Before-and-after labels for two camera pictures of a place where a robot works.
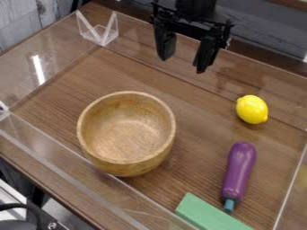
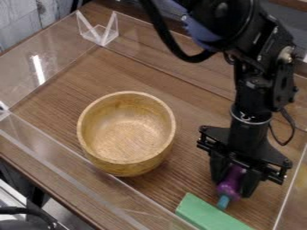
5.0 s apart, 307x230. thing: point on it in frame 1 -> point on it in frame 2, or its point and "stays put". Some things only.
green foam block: x=206 y=216 stays put
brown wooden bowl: x=126 y=129 stays put
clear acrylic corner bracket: x=99 y=33 stays put
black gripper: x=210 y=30 -> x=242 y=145
